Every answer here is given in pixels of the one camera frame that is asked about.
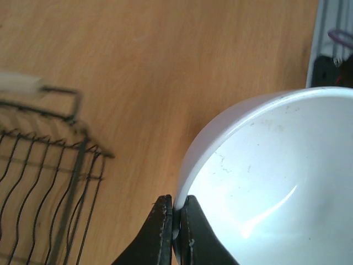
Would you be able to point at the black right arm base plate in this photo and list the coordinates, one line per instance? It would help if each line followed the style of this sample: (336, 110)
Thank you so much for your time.
(332, 71)

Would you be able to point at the plain white bowl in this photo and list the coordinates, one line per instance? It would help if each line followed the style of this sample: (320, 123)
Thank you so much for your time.
(273, 176)

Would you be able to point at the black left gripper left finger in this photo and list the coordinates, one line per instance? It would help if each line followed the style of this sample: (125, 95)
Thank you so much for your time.
(153, 243)

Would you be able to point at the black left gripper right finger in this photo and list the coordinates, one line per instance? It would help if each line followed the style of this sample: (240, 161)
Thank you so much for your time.
(198, 242)

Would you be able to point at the black wire dish rack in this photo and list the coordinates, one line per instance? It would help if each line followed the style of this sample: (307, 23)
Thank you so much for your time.
(51, 172)

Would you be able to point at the right wooden rack handle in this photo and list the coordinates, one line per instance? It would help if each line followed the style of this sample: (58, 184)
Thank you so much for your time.
(21, 83)

